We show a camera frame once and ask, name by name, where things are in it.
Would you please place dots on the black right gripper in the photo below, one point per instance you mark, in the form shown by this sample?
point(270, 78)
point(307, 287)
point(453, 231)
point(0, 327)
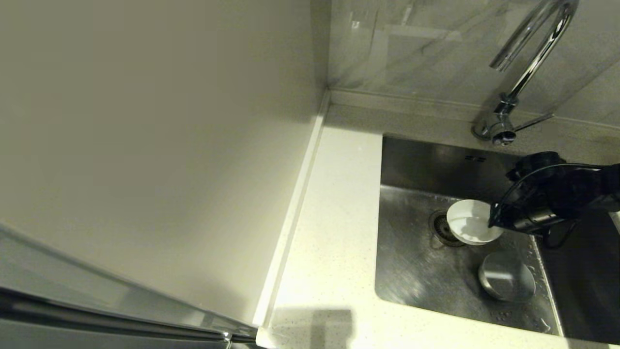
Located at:
point(557, 194)

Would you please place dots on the white bowl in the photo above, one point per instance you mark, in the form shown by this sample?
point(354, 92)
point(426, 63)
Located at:
point(470, 223)

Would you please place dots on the grey bowl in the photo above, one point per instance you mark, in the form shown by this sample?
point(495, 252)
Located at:
point(507, 276)

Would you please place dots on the chrome gooseneck faucet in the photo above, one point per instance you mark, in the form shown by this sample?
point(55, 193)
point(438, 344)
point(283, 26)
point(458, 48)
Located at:
point(528, 68)

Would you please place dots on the stainless steel sink basin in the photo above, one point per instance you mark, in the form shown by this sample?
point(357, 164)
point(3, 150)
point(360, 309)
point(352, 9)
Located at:
point(426, 286)

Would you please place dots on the round metal drain strainer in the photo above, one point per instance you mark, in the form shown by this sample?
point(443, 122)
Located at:
point(441, 228)

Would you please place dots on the stainless steel appliance door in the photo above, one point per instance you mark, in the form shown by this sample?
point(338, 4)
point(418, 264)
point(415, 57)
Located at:
point(72, 315)

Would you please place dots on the black cylindrical wrist camera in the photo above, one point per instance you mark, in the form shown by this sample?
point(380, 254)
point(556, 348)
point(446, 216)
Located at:
point(537, 165)

